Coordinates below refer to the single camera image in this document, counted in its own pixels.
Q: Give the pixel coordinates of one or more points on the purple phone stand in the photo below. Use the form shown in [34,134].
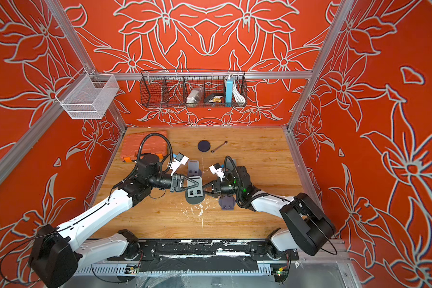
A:
[193,168]
[227,202]

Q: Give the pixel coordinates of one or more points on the clear plastic bin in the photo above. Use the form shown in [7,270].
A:
[89,96]

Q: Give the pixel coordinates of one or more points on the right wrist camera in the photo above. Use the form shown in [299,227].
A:
[216,169]

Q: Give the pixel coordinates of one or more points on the black small box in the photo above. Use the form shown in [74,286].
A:
[214,98]

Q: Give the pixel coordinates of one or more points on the plastic bag item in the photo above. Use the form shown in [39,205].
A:
[194,97]

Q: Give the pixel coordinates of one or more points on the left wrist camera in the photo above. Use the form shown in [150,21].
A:
[178,160]

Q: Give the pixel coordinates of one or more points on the dark grey phone stand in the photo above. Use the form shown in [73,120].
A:
[197,196]

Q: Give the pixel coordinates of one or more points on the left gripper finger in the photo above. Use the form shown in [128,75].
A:
[191,189]
[187,181]

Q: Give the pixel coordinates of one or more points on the black wire basket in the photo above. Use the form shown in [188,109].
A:
[169,89]

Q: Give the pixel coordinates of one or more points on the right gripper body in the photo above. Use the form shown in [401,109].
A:
[218,187]

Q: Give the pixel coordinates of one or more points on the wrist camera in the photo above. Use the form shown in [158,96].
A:
[216,169]
[178,160]

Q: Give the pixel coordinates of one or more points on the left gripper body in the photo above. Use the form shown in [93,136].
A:
[174,183]

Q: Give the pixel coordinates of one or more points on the dark round disc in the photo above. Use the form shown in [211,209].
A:
[204,146]

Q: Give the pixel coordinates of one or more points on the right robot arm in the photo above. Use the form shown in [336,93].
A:
[307,227]

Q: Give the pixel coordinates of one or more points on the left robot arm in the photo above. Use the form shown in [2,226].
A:
[58,252]

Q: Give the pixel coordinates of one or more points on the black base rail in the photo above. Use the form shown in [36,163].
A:
[208,255]

